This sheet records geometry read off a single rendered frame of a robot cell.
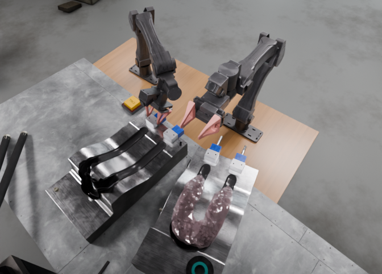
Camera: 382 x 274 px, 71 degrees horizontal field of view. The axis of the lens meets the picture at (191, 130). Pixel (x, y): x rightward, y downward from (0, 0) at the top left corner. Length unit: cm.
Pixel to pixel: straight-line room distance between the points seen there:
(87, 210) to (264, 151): 75
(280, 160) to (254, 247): 39
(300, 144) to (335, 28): 255
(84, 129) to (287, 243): 97
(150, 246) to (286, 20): 314
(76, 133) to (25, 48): 226
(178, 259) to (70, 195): 47
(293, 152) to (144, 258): 75
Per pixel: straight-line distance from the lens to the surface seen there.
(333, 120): 260
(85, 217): 106
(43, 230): 117
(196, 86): 143
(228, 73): 76
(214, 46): 305
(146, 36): 107
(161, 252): 91
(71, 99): 149
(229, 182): 106
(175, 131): 111
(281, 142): 127
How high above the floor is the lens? 180
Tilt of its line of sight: 54 degrees down
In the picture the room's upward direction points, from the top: straight up
